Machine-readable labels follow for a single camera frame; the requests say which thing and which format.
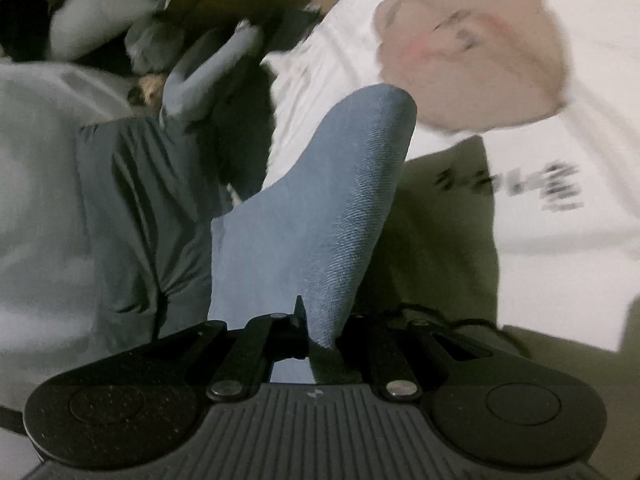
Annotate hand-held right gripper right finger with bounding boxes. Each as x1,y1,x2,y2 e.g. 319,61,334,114
336,314,503,403

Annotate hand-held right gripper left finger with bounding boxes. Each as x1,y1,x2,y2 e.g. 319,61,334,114
145,295,309,403

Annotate light blue jeans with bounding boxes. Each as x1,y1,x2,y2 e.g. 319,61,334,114
207,83,419,386

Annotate dark grey garment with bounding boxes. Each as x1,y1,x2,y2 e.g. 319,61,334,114
75,115,236,343

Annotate white bear-print bed sheet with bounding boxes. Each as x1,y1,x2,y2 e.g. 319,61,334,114
260,0,640,356

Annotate light grey-blue garment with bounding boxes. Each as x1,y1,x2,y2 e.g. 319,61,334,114
124,10,264,123

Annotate small tan fuzzy object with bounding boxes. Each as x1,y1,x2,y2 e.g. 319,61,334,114
129,74,168,107

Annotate pale grey quilt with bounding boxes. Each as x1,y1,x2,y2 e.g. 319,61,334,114
0,57,166,461

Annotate pale grey pillow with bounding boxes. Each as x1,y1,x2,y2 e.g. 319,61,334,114
49,0,173,61

